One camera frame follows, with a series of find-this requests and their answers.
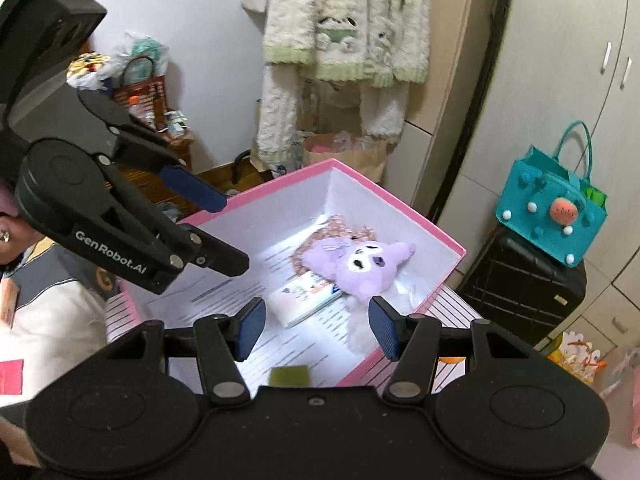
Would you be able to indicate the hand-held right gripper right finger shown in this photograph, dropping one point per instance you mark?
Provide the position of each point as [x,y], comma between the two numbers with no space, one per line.
[382,330]

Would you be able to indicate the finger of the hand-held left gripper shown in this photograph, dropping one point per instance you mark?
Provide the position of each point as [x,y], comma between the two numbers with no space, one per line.
[195,190]
[220,255]

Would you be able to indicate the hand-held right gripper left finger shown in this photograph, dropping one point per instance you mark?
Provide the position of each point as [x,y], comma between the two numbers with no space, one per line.
[250,327]

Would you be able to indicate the small white tissue packet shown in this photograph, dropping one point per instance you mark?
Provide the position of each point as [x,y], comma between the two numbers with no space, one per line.
[300,305]

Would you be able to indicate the green sponge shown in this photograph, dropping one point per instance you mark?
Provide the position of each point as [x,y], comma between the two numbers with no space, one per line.
[289,376]

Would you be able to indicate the purple plush toy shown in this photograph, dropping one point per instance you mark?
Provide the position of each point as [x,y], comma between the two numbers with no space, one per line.
[360,270]

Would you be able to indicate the pink cardboard box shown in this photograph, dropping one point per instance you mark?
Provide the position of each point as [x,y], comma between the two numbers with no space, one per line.
[380,220]

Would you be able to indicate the pink floral cloth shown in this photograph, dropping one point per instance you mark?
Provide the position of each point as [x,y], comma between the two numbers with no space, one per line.
[330,230]

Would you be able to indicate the black clothes rack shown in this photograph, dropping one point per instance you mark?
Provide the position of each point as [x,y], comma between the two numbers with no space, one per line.
[239,162]

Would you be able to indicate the white printed paper sheet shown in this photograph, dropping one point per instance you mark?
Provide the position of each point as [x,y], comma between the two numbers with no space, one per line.
[310,345]

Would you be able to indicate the clear plastic packet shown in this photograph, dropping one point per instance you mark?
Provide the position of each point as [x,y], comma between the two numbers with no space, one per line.
[175,122]

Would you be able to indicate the striped pink tablecloth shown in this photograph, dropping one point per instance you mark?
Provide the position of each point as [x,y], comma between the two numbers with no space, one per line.
[457,320]

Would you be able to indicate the orange drink bottle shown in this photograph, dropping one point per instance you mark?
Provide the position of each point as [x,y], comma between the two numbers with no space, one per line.
[133,105]

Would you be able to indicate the checked woven basket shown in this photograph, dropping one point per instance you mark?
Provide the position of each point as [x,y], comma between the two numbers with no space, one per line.
[145,92]

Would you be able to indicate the white fluffy pajama pants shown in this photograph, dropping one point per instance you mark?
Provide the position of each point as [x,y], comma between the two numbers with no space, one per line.
[280,110]

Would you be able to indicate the person's upper body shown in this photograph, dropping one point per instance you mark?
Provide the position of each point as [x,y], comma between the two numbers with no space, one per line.
[55,310]

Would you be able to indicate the yellow patterned bag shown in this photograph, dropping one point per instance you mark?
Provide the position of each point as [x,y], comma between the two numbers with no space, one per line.
[87,70]

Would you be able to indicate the black suitcase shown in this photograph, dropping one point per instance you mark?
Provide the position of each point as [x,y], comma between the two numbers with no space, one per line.
[520,285]

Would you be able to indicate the white green plastic bag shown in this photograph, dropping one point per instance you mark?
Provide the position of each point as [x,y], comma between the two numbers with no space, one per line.
[145,47]

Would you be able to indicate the brown paper bag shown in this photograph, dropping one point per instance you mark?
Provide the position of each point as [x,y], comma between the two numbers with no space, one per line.
[345,160]

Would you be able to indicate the white orange paper bag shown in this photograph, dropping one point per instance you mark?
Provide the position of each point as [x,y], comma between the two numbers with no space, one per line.
[575,355]

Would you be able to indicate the teal felt handbag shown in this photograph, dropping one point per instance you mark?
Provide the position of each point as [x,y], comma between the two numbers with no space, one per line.
[540,210]

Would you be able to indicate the white fluffy pajama top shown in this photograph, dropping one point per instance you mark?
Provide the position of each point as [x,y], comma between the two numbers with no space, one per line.
[350,10]

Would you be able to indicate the clear plastic bag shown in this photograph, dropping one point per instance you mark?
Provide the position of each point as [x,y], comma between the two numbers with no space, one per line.
[617,375]

